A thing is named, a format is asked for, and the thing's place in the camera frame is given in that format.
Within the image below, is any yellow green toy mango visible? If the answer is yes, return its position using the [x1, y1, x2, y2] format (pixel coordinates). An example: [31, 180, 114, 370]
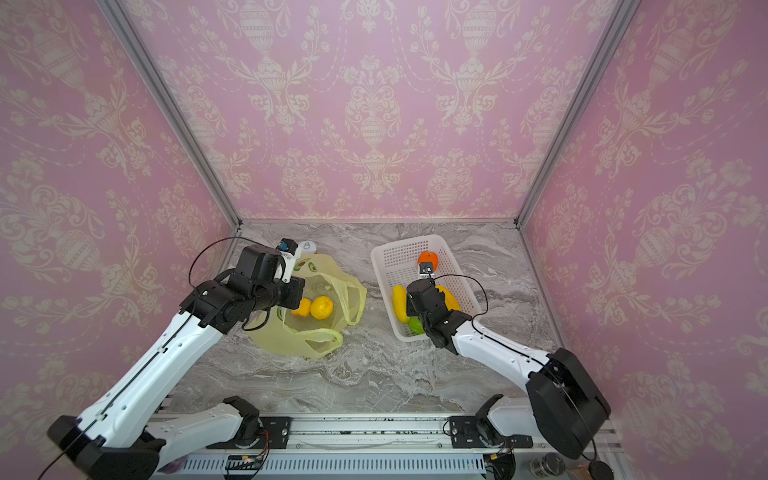
[392, 285, 410, 324]

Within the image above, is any yellow toy starfruit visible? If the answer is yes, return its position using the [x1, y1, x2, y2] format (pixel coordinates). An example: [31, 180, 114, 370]
[437, 285, 461, 311]

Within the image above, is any green toy fruit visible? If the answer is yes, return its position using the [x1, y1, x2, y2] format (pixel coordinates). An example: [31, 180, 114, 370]
[408, 317, 424, 335]

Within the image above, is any yellow toy lemon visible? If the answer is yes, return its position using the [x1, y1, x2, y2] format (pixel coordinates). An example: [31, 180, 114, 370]
[310, 296, 334, 321]

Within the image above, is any orange toy fruit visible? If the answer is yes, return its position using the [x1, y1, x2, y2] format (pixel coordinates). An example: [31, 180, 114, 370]
[417, 251, 439, 270]

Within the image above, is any white plastic basket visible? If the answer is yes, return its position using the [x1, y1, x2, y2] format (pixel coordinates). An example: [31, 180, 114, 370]
[370, 233, 483, 343]

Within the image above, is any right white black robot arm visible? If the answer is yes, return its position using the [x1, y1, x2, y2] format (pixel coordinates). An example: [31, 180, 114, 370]
[406, 278, 611, 459]

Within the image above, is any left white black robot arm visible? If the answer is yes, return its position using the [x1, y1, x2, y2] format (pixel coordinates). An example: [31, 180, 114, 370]
[47, 238, 305, 479]

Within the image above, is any yellow red toy peach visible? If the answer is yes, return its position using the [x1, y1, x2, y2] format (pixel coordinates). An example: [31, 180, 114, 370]
[292, 298, 312, 318]

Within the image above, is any small jar white lid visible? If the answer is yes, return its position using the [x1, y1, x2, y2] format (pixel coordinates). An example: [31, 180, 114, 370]
[297, 240, 317, 256]

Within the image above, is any round metal tin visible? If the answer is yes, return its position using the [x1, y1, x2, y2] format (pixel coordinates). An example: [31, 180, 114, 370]
[528, 452, 566, 479]

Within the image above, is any black round knob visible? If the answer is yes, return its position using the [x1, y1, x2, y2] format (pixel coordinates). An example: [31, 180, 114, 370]
[587, 460, 615, 480]

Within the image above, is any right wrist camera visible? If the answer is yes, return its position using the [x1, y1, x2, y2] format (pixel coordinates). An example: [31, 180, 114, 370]
[418, 259, 436, 279]

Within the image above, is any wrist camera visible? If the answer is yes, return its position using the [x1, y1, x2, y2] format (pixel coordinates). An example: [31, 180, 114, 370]
[277, 238, 301, 283]
[418, 259, 436, 279]

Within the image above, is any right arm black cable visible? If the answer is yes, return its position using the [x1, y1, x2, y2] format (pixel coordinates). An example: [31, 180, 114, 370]
[433, 273, 601, 463]

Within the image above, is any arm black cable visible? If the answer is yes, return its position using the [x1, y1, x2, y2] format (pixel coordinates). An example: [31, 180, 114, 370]
[433, 273, 601, 463]
[35, 236, 265, 480]

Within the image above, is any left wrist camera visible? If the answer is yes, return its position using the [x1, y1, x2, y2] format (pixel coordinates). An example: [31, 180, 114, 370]
[277, 238, 301, 283]

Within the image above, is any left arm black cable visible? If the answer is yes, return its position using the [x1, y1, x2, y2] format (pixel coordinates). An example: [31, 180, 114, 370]
[35, 236, 265, 480]

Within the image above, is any aluminium rail base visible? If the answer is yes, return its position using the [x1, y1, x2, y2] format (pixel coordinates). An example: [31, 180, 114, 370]
[153, 413, 628, 479]

